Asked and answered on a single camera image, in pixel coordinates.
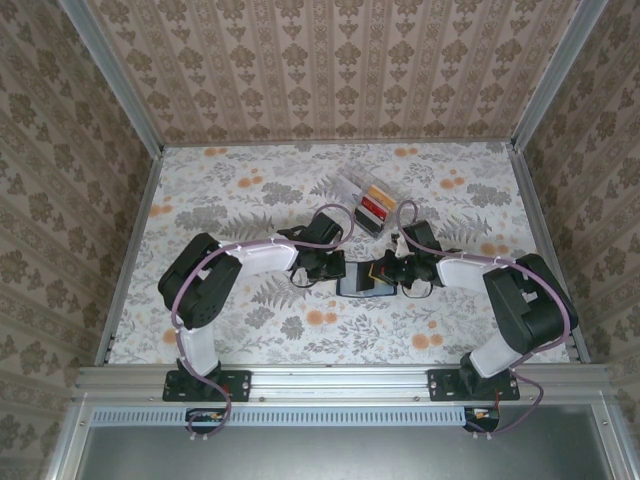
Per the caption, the aluminium corner post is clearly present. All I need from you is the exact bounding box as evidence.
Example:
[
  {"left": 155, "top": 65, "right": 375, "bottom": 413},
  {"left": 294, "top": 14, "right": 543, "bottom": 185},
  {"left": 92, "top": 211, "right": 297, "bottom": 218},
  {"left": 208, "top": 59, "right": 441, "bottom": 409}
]
[
  {"left": 509, "top": 0, "right": 611, "bottom": 151},
  {"left": 57, "top": 0, "right": 166, "bottom": 154}
]

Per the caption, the aluminium cross rail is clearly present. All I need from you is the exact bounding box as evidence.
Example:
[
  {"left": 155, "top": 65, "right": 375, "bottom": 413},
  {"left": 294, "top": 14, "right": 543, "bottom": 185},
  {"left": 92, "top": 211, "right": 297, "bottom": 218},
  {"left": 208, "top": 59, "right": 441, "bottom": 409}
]
[{"left": 74, "top": 364, "right": 611, "bottom": 401}]

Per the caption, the aluminium side rail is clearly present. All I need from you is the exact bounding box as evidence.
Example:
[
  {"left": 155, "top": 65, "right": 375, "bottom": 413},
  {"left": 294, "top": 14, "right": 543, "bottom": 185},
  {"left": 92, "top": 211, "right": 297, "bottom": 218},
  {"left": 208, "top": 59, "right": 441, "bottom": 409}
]
[
  {"left": 507, "top": 142, "right": 592, "bottom": 365},
  {"left": 93, "top": 145, "right": 166, "bottom": 365}
]

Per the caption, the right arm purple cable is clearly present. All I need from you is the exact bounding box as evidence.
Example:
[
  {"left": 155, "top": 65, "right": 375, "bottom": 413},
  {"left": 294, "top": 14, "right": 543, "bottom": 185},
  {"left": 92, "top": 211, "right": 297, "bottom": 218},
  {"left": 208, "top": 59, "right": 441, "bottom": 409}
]
[{"left": 396, "top": 199, "right": 575, "bottom": 441}]

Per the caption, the grey metal panel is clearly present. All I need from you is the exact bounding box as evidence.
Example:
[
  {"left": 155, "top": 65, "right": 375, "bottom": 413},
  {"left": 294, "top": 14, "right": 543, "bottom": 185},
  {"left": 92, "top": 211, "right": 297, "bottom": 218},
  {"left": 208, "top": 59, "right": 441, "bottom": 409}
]
[{"left": 47, "top": 402, "right": 639, "bottom": 480}]

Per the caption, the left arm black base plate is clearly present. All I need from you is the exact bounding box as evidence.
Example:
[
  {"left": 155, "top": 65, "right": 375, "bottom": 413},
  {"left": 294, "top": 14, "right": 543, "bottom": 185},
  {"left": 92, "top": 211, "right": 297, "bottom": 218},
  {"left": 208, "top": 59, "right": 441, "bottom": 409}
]
[{"left": 162, "top": 368, "right": 251, "bottom": 402}]

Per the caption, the navy blue card holder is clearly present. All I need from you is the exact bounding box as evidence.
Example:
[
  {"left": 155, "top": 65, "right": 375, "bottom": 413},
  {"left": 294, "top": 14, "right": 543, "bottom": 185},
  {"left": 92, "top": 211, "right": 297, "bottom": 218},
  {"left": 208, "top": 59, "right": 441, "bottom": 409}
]
[{"left": 335, "top": 260, "right": 401, "bottom": 299}]

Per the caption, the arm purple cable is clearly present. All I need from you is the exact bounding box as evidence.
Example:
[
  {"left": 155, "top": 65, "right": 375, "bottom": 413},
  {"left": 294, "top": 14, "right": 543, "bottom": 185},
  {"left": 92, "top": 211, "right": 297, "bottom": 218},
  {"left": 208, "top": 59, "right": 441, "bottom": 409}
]
[
  {"left": 169, "top": 203, "right": 357, "bottom": 444},
  {"left": 396, "top": 199, "right": 575, "bottom": 441}
]

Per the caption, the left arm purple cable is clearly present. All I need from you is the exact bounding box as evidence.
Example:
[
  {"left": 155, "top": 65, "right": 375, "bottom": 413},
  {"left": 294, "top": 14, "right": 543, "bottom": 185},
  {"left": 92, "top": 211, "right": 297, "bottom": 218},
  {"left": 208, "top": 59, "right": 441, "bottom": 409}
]
[{"left": 169, "top": 203, "right": 357, "bottom": 444}]

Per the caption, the slotted grey cable duct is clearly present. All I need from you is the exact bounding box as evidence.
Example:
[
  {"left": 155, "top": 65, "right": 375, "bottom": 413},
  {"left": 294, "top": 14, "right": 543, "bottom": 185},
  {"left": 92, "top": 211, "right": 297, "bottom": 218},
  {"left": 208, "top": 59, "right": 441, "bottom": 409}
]
[{"left": 92, "top": 405, "right": 471, "bottom": 427}]

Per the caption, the clear acrylic card organizer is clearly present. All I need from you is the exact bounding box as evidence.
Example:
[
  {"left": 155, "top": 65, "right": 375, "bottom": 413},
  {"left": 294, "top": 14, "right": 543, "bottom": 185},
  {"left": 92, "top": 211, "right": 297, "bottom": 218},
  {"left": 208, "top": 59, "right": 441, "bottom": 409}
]
[{"left": 333, "top": 167, "right": 401, "bottom": 237}]

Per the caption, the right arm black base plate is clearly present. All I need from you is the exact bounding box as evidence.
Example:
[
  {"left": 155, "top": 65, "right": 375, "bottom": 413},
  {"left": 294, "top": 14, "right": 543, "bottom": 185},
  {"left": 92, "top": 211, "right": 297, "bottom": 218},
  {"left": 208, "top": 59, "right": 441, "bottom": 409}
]
[{"left": 428, "top": 368, "right": 521, "bottom": 402}]

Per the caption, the gold card stack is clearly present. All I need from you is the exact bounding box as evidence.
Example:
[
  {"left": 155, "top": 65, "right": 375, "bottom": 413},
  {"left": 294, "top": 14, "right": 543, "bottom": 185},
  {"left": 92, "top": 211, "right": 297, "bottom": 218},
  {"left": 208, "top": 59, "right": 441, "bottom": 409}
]
[{"left": 367, "top": 184, "right": 397, "bottom": 209}]

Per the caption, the black card stack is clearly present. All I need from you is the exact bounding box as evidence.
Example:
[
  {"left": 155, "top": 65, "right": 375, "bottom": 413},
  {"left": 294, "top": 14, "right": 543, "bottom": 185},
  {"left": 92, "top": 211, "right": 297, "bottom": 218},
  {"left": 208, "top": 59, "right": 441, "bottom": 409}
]
[{"left": 353, "top": 208, "right": 386, "bottom": 235}]

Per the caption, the black cable port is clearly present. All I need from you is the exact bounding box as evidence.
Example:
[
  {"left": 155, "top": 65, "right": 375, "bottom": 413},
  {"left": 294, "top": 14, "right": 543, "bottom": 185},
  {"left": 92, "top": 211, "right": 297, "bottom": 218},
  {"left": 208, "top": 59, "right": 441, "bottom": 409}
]
[
  {"left": 184, "top": 407, "right": 227, "bottom": 435},
  {"left": 462, "top": 407, "right": 501, "bottom": 434}
]

